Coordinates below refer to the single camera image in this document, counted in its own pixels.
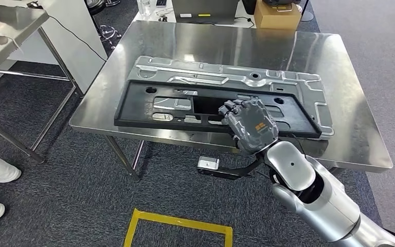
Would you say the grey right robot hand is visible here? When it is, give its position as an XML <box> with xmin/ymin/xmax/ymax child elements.
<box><xmin>218</xmin><ymin>98</ymin><xmax>280</xmax><ymax>156</ymax></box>

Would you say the black plastic panel part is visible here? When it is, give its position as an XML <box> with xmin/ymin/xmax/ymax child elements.
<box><xmin>114</xmin><ymin>79</ymin><xmax>323</xmax><ymax>139</ymax></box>

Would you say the stainless steel workbench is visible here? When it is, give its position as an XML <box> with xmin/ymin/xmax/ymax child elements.
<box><xmin>68</xmin><ymin>20</ymin><xmax>394</xmax><ymax>182</ymax></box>

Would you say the silver stamped metal panel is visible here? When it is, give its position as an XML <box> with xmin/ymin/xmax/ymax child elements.
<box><xmin>127</xmin><ymin>55</ymin><xmax>335</xmax><ymax>141</ymax></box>

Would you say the brown cardboard box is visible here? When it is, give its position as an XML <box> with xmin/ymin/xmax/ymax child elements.
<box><xmin>254</xmin><ymin>0</ymin><xmax>302</xmax><ymax>30</ymax></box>

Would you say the black desk object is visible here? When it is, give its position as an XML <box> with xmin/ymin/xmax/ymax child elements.
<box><xmin>241</xmin><ymin>0</ymin><xmax>258</xmax><ymax>15</ymax></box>

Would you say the grey monitor stand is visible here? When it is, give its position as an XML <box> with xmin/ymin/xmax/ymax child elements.
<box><xmin>299</xmin><ymin>0</ymin><xmax>315</xmax><ymax>22</ymax></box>

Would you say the black device on box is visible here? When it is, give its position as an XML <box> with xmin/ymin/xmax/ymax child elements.
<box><xmin>262</xmin><ymin>0</ymin><xmax>302</xmax><ymax>7</ymax></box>

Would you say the grey laptop with stickers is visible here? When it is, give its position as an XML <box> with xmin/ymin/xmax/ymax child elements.
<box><xmin>171</xmin><ymin>0</ymin><xmax>240</xmax><ymax>26</ymax></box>

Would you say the white desk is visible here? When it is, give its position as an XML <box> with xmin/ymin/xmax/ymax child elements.
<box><xmin>132</xmin><ymin>0</ymin><xmax>317</xmax><ymax>31</ymax></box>

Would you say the clear glass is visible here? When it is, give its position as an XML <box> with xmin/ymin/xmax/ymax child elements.
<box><xmin>137</xmin><ymin>0</ymin><xmax>154</xmax><ymax>16</ymax></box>

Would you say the black office chair base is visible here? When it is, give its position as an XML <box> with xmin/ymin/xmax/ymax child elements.
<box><xmin>85</xmin><ymin>0</ymin><xmax>122</xmax><ymax>50</ymax></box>

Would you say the white cabinet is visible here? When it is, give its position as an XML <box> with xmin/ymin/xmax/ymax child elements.
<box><xmin>0</xmin><ymin>0</ymin><xmax>108</xmax><ymax>94</ymax></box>

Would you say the stainless steel side table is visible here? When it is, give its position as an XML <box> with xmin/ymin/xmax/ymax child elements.
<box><xmin>0</xmin><ymin>5</ymin><xmax>84</xmax><ymax>164</ymax></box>

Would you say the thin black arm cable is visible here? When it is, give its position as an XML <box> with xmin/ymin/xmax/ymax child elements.
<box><xmin>291</xmin><ymin>133</ymin><xmax>308</xmax><ymax>160</ymax></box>

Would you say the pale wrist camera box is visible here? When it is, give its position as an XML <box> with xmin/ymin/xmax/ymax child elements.
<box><xmin>197</xmin><ymin>156</ymin><xmax>220</xmax><ymax>171</ymax></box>

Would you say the black desk cable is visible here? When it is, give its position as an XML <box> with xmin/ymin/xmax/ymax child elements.
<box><xmin>234</xmin><ymin>16</ymin><xmax>256</xmax><ymax>29</ymax></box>

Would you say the black power cable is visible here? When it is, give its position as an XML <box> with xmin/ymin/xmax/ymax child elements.
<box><xmin>27</xmin><ymin>1</ymin><xmax>108</xmax><ymax>63</ymax></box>

